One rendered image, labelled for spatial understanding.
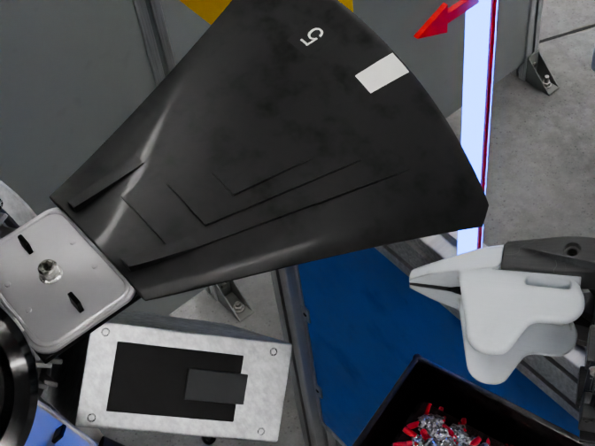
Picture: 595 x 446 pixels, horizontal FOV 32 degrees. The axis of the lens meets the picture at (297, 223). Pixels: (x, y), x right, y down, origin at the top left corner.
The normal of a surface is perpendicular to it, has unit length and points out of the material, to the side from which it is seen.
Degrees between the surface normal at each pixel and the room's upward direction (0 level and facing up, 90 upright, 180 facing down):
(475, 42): 90
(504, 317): 7
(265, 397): 50
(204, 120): 7
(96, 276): 0
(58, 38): 90
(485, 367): 10
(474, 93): 90
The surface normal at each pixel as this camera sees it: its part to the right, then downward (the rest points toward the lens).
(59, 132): 0.63, 0.56
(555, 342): -0.07, -0.48
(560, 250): -0.40, -0.55
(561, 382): -0.77, 0.55
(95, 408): 0.43, 0.03
